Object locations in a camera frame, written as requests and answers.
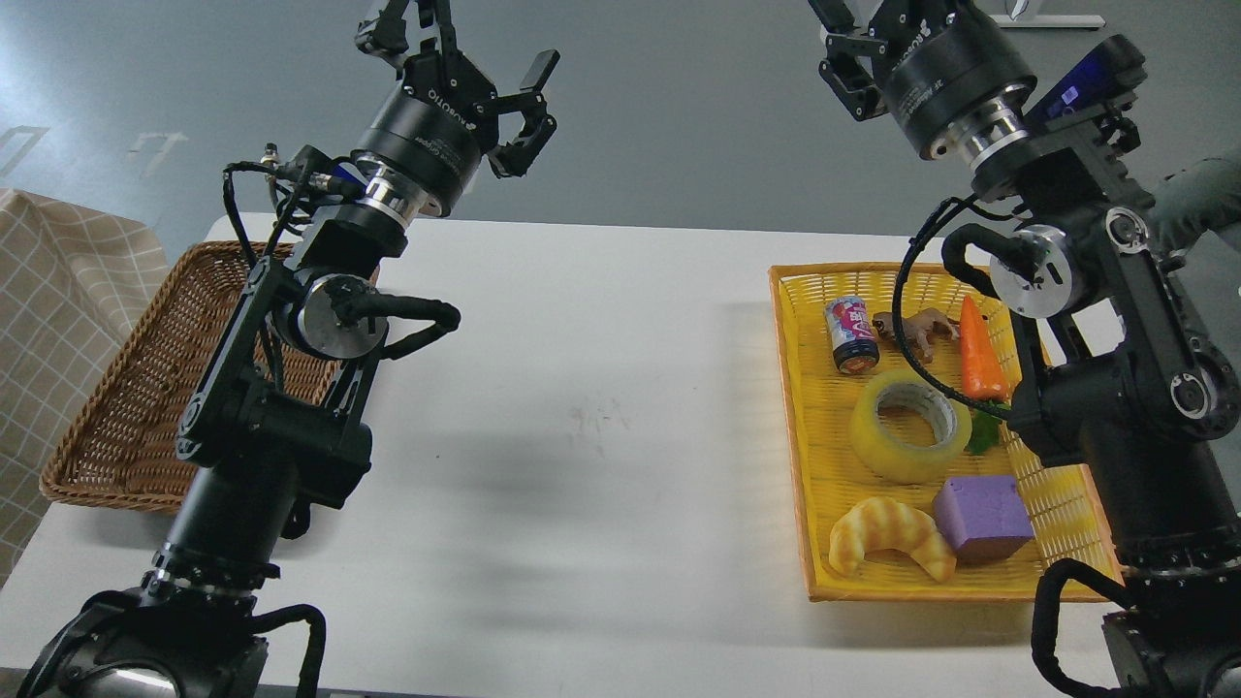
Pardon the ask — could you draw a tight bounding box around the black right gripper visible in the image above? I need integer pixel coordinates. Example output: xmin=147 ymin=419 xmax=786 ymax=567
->
xmin=810 ymin=1 xmax=1037 ymax=160

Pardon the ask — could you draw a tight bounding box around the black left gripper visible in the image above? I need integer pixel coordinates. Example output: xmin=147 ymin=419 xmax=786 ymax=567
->
xmin=351 ymin=1 xmax=561 ymax=219

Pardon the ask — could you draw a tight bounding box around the yellow tape roll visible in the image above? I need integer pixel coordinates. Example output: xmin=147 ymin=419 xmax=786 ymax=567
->
xmin=848 ymin=369 xmax=973 ymax=486

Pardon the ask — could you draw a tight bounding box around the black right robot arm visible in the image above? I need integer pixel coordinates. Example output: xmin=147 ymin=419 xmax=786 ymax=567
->
xmin=812 ymin=1 xmax=1240 ymax=697

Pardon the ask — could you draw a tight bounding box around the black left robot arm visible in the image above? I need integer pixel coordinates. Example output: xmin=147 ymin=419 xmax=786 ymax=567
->
xmin=17 ymin=1 xmax=561 ymax=697

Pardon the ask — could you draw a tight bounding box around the white bar on floor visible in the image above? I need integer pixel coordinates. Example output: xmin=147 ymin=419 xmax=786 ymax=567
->
xmin=990 ymin=14 xmax=1107 ymax=31

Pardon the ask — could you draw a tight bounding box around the brown toy animal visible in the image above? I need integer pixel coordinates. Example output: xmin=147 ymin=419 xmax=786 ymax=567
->
xmin=872 ymin=308 xmax=961 ymax=364

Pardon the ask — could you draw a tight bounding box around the small soda can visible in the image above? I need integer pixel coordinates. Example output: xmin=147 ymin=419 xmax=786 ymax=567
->
xmin=824 ymin=296 xmax=880 ymax=375

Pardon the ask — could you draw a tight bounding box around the orange toy carrot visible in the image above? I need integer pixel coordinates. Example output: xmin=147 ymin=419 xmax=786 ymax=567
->
xmin=959 ymin=296 xmax=1011 ymax=456

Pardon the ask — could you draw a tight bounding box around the yellow plastic basket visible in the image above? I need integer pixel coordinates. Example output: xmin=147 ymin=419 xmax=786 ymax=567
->
xmin=769 ymin=262 xmax=1122 ymax=604

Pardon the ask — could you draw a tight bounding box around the beige checkered cloth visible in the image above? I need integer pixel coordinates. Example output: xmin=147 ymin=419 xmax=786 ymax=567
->
xmin=1 ymin=188 xmax=168 ymax=579

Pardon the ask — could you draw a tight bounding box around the toy croissant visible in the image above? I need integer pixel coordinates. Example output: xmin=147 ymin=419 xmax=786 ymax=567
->
xmin=827 ymin=496 xmax=957 ymax=582

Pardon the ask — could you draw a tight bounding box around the purple foam cube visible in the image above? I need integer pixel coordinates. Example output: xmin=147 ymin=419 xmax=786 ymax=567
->
xmin=934 ymin=474 xmax=1035 ymax=564

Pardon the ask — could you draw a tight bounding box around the brown wicker basket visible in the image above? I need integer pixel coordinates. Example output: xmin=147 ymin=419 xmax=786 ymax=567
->
xmin=38 ymin=240 xmax=381 ymax=515

